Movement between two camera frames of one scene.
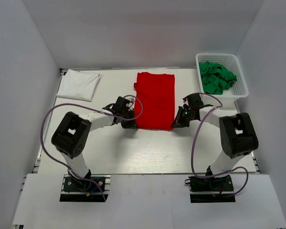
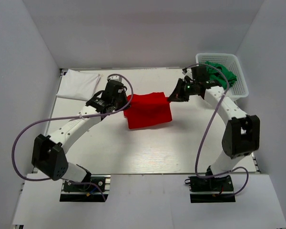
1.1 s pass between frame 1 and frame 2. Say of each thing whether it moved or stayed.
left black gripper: moved
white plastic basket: stayed
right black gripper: moved
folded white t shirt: stayed
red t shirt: moved
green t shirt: stayed
